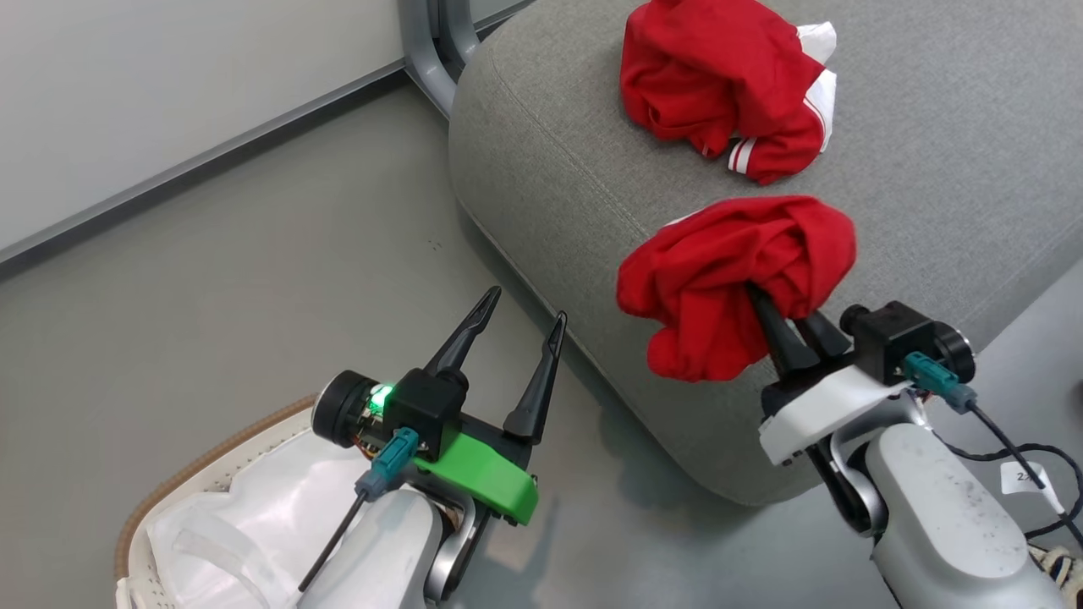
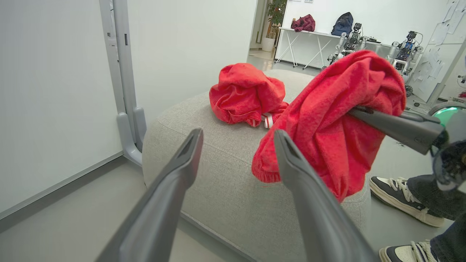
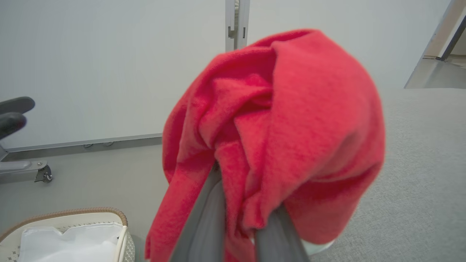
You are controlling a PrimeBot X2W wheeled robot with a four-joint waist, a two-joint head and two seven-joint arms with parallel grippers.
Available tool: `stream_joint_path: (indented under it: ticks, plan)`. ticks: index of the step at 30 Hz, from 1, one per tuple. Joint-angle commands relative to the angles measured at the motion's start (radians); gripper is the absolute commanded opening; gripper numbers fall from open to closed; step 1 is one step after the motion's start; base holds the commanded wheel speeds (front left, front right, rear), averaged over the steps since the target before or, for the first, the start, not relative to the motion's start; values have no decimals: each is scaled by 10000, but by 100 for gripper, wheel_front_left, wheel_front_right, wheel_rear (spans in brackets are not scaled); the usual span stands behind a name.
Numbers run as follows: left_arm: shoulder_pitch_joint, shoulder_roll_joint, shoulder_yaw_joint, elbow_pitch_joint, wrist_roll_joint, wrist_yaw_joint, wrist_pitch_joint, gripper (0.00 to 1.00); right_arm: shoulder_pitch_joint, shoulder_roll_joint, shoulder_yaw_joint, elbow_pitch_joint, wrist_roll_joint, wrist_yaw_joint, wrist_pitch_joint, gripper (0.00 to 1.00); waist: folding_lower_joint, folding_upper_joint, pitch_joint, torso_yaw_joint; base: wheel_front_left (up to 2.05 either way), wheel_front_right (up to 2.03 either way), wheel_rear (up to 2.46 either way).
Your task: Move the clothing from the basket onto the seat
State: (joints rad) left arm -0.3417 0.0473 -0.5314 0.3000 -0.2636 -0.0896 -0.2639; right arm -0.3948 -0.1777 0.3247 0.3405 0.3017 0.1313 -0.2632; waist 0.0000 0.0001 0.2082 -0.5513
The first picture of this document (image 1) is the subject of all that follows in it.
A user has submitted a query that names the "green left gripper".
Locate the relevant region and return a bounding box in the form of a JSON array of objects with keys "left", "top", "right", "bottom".
[{"left": 410, "top": 285, "right": 569, "bottom": 528}]

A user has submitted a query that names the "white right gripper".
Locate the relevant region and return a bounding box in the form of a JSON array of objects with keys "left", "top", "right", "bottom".
[{"left": 744, "top": 283, "right": 913, "bottom": 468}]

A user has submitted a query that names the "plain red garment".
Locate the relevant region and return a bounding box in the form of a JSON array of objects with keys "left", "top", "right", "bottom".
[{"left": 615, "top": 195, "right": 858, "bottom": 384}]

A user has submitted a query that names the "red garment with white trim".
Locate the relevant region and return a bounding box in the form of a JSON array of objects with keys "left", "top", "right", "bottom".
[{"left": 619, "top": 0, "right": 839, "bottom": 186}]

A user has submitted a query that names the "grey fabric sofa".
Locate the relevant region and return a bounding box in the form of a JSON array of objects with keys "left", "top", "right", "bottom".
[{"left": 448, "top": 0, "right": 1083, "bottom": 508}]

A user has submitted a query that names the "white laundry basket brown rim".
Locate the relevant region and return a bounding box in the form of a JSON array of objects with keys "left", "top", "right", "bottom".
[{"left": 113, "top": 395, "right": 339, "bottom": 609}]

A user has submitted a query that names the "black cable with teal plug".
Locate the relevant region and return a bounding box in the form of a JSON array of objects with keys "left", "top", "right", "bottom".
[
  {"left": 296, "top": 426, "right": 421, "bottom": 593},
  {"left": 902, "top": 353, "right": 1083, "bottom": 551}
]

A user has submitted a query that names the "white cable tag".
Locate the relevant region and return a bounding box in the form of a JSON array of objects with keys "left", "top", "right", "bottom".
[{"left": 1000, "top": 461, "right": 1052, "bottom": 497}]

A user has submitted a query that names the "grey partition base rail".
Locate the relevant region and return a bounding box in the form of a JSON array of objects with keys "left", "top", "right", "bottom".
[{"left": 0, "top": 58, "right": 409, "bottom": 265}]

